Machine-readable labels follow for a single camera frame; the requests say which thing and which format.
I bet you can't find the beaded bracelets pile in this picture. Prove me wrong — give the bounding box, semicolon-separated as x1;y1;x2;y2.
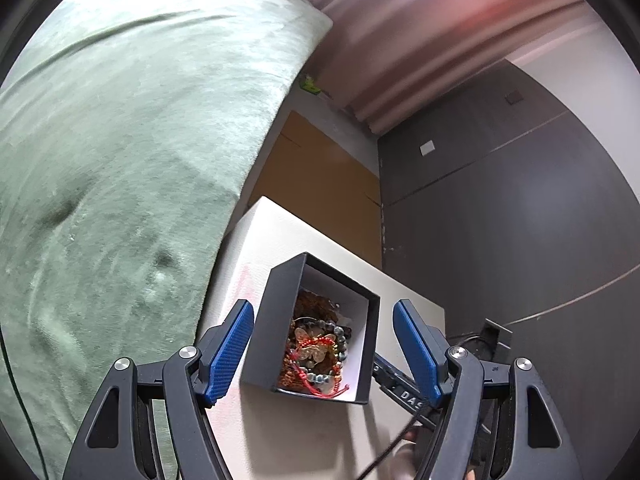
276;288;354;400

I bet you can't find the black jewelry box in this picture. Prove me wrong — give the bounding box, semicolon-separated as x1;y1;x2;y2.
241;252;380;404

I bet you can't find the person's hand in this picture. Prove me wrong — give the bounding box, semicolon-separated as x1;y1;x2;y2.
388;426;432;480

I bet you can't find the brown cardboard sheet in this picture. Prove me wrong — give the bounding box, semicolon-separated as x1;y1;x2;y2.
248;112;382;268

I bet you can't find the green yellow floor item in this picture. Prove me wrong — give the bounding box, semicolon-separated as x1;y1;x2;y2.
299;75;322;96

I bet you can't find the green bed cover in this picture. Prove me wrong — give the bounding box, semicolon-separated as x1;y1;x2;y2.
1;0;332;479

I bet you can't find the pink curtain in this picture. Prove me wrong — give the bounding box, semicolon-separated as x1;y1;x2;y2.
307;0;589;134

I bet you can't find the black cable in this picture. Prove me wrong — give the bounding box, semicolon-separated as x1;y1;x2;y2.
357;334;482;480

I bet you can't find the white wall switch plate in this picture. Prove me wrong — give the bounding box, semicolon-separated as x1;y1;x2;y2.
420;140;435;156

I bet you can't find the dark wall socket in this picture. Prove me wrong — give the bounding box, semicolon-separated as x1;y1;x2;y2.
504;90;524;105

